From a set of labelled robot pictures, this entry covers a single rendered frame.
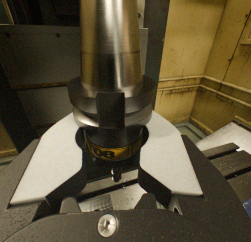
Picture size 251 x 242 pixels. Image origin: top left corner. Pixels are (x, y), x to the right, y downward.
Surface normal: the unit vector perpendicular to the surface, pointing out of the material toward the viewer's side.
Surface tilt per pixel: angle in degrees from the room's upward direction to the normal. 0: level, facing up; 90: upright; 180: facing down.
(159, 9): 90
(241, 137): 25
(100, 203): 0
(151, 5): 90
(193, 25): 90
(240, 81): 90
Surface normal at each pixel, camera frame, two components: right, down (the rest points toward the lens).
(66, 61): 0.31, 0.50
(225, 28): -0.95, 0.15
